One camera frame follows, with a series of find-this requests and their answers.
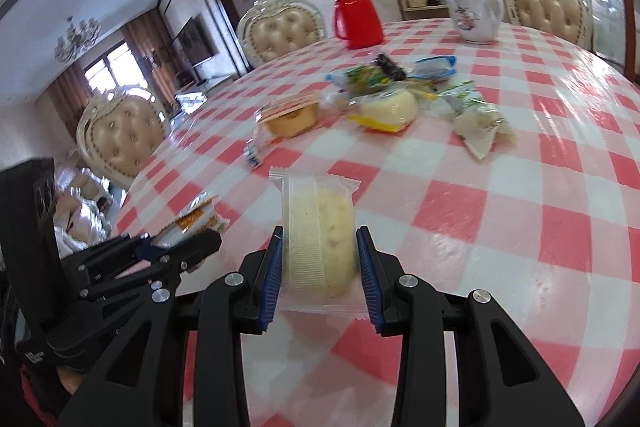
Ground orange sponge cake packet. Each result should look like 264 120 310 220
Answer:
254 91 322 142

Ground beige tufted chair right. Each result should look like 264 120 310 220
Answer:
504 0 593 49

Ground blue clear snack packet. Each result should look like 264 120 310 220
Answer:
409 55 457 81

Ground beige tufted chair left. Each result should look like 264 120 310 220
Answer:
76 88 170 190

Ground red checkered tablecloth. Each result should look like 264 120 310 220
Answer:
117 20 639 425

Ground wall television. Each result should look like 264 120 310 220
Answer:
174 14 218 67

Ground pale rectangular cake packet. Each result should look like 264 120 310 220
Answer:
269 167 367 319

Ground small orange white snack packet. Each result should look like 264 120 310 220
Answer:
151 191 230 248

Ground beige pastry packet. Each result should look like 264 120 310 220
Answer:
452 105 518 160

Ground green white snack packet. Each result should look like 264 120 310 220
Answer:
430 80 486 119

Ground dark chocolate snack packet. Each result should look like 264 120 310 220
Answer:
375 53 407 81

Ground green yellow snack packet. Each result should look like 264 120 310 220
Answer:
326 64 393 96

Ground red thermos jug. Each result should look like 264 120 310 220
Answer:
333 0 384 50

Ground chandelier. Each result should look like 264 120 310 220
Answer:
54 16 101 63

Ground white floral teapot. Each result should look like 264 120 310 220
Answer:
444 0 506 44

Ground brown curtains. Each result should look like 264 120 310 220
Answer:
46 9 180 133

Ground beige tufted chair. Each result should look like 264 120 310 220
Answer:
236 0 326 68
504 0 593 49
76 88 170 190

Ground beige tufted chair middle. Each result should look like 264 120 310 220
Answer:
236 0 326 68

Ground white tv cabinet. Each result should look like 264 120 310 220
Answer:
172 74 236 116

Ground round yellow bread packet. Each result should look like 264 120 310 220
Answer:
347 88 419 133

